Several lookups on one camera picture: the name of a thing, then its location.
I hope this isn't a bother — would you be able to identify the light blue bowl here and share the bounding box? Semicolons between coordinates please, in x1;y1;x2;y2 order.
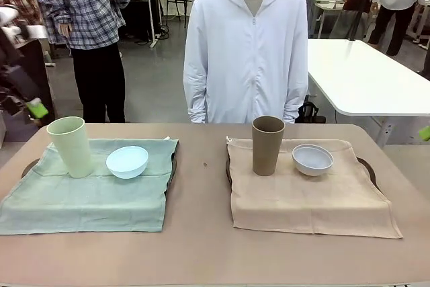
105;145;149;179

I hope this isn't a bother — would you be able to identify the tall brown cup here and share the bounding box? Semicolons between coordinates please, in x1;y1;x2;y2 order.
252;116;286;177

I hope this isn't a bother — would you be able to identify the bystander in blue plaid shirt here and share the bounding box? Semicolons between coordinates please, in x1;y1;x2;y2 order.
35;0;135;123

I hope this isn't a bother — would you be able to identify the white background table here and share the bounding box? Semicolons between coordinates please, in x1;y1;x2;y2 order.
307;38;430;149

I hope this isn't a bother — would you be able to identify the white bowl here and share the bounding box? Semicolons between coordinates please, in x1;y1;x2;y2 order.
291;144;335;177

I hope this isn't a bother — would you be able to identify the person's left forearm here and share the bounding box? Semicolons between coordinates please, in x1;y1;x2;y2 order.
283;95;308;124

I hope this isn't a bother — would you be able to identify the tall light green cup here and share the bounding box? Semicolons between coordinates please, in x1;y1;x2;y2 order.
46;116;94;179

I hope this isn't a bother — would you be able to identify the black easel frame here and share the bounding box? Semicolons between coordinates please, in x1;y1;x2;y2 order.
163;0;194;29

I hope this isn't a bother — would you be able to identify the beige cloth mat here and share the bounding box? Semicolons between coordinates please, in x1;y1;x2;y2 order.
225;135;404;240

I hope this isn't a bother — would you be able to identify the plaid shirt bystander hand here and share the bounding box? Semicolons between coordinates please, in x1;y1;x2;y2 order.
56;22;73;38

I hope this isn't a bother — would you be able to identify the black bag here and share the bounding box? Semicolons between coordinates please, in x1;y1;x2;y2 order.
297;101;327;124

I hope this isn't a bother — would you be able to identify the person in white hooded jacket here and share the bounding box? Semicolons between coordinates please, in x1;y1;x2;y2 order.
183;0;309;125

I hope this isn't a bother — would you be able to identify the person's right forearm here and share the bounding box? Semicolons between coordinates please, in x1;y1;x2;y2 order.
185;95;210;124

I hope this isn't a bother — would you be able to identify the green cloth mat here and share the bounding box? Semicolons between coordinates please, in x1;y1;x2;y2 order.
0;137;179;236

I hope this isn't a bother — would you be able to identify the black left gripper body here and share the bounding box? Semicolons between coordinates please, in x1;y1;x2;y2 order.
0;41;38;116

